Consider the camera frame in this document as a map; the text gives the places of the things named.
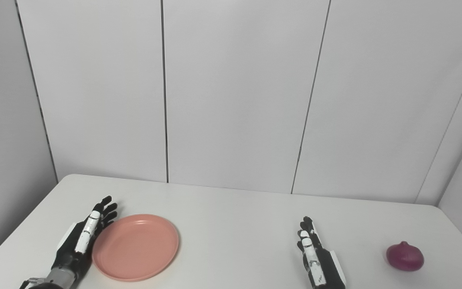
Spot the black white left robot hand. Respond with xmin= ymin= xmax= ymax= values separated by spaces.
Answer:
xmin=51 ymin=195 xmax=118 ymax=278

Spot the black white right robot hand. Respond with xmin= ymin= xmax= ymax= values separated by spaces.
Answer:
xmin=297 ymin=216 xmax=347 ymax=289

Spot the pink round plate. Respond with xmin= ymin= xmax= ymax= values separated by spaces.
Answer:
xmin=92 ymin=214 xmax=180 ymax=282

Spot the purple red onion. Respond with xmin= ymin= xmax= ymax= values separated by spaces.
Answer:
xmin=386 ymin=241 xmax=425 ymax=272

